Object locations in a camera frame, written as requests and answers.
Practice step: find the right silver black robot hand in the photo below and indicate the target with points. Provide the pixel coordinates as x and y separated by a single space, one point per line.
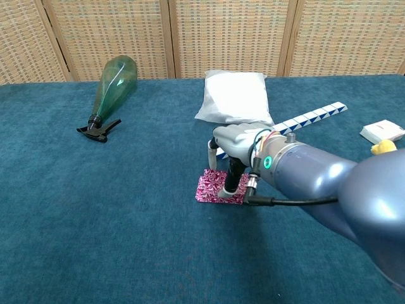
234 139

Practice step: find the pink patterned card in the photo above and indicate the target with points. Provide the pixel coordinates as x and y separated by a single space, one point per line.
209 187

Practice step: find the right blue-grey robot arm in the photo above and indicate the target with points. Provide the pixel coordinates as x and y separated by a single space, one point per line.
316 171

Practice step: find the white filled plastic bag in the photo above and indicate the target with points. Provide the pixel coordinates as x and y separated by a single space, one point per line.
235 95

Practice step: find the white blue snake puzzle strip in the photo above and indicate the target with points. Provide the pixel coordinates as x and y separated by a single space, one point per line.
316 114

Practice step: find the woven wicker folding screen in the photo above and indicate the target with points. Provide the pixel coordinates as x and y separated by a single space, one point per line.
221 31

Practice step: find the green spray bottle black trigger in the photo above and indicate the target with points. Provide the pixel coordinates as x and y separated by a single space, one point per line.
115 82

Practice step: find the white tissue pack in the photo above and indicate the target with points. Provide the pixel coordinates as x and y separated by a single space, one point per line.
381 130

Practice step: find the penguin plush toy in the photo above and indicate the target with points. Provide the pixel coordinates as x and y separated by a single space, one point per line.
383 147

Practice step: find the blue carpet table cover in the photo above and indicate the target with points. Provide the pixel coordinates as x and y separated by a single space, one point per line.
95 221

